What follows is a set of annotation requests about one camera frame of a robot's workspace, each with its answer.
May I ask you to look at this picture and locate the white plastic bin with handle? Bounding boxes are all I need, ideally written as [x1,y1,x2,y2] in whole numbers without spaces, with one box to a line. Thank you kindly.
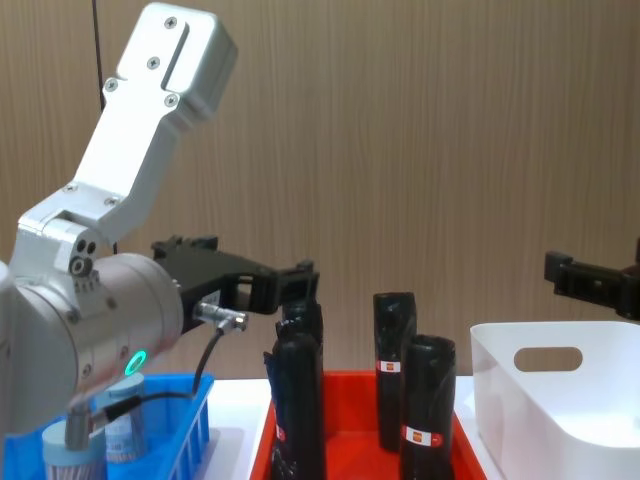
[469,320,640,480]

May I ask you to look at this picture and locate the dark cable with silver plug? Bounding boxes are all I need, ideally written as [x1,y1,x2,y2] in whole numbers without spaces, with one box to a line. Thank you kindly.
[67,299,250,452]

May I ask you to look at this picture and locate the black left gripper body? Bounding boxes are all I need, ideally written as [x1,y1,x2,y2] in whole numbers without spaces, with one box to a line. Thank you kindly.
[151,234,276,336]

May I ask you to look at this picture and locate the black bag roll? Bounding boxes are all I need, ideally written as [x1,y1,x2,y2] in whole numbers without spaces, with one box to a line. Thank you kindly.
[371,291,418,454]
[275,299,325,354]
[398,334,458,480]
[263,331,327,480]

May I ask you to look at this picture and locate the blue plastic basket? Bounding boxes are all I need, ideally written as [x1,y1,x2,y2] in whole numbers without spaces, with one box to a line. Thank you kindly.
[3,370,216,480]

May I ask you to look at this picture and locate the red plastic bin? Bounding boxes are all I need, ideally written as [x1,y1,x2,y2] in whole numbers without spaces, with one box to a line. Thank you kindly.
[248,369,489,480]

